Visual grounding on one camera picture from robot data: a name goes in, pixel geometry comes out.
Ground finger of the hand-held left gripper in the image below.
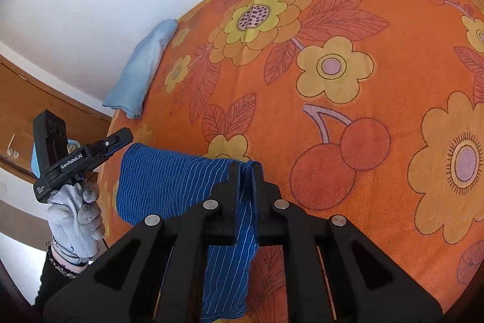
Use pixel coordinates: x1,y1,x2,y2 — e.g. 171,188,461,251
103,128,134,159

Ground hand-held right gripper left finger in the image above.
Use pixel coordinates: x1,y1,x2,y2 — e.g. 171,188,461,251
43,160,243,323

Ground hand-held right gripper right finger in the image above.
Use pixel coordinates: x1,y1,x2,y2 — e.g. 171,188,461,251
246,163,443,323

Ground blue striped pants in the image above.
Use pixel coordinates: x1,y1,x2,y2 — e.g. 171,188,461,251
116,143,262,322

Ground person's left forearm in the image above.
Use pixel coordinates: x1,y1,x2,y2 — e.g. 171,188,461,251
33,240,90,309

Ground person's left hand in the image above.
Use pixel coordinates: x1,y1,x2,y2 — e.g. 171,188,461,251
47,181,106,260

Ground brown wooden door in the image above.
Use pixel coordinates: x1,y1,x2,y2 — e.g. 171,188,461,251
0,54,113,184

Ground light blue folded cloth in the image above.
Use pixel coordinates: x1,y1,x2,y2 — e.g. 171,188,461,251
103,19,178,119

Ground orange floral blanket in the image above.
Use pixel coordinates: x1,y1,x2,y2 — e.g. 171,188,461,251
96,0,484,323

